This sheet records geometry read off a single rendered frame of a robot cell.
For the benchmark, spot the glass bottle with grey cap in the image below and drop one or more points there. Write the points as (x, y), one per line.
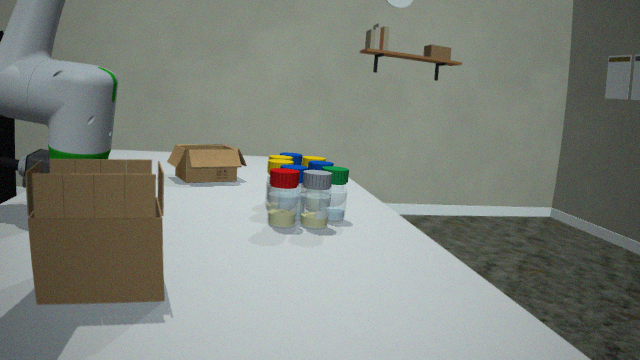
(315, 199)

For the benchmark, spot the clear glass bottle with green cap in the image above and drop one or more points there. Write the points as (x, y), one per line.
(338, 192)

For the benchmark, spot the clear glass bottle with red cap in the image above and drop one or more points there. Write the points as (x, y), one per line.
(283, 198)

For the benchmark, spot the blue-capped bottle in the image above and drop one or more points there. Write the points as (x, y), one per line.
(317, 165)
(297, 158)

